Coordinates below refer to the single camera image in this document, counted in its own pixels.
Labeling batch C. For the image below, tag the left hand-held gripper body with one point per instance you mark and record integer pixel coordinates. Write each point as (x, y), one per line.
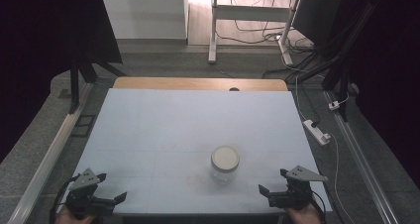
(86, 197)

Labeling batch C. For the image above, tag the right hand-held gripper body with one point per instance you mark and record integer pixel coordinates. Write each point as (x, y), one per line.
(294, 196)

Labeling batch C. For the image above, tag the clear glass jar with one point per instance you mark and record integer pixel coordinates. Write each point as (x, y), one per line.
(224, 178)

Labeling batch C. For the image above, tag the cream round jar lid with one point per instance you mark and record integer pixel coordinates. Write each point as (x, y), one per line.
(225, 158)

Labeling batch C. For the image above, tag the person's right hand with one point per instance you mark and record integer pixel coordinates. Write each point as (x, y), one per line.
(303, 216)

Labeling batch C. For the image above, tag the person's left hand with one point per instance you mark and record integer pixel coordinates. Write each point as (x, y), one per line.
(71, 219)

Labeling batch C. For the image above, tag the white power strip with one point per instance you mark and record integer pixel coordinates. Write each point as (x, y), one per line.
(315, 131)

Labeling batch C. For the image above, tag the small white adapter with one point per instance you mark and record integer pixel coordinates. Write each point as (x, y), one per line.
(334, 105)

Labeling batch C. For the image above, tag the black metal stand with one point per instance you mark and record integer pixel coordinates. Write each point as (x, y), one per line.
(340, 68)
(75, 85)

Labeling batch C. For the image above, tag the white table mat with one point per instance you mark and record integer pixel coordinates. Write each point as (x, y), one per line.
(185, 125)

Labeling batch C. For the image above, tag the wooden table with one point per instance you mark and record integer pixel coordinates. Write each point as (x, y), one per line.
(185, 84)

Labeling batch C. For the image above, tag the black curtain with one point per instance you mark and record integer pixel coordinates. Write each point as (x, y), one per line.
(389, 68)
(36, 52)

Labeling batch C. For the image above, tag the white cabinet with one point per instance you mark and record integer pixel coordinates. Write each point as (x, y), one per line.
(145, 16)

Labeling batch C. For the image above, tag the aluminium floor rail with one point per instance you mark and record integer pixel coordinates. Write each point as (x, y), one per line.
(363, 164)
(49, 158)

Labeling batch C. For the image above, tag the black floor frame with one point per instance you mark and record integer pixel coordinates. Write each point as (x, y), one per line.
(84, 125)

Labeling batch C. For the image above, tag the white desk frame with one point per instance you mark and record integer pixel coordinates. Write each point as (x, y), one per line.
(251, 13)

